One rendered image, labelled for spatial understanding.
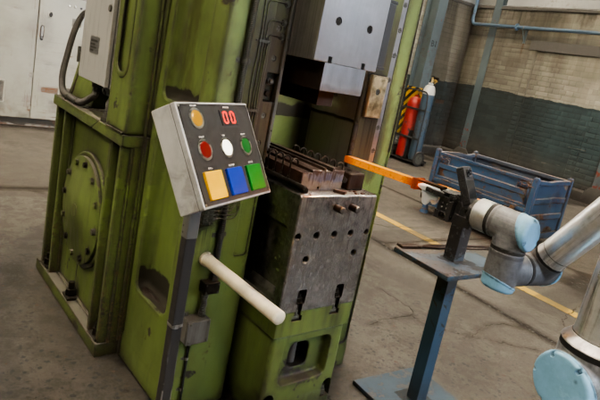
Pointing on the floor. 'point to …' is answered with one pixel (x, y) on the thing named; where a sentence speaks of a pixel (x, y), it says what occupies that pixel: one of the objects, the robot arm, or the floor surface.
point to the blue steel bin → (507, 187)
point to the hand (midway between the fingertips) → (423, 183)
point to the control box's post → (178, 304)
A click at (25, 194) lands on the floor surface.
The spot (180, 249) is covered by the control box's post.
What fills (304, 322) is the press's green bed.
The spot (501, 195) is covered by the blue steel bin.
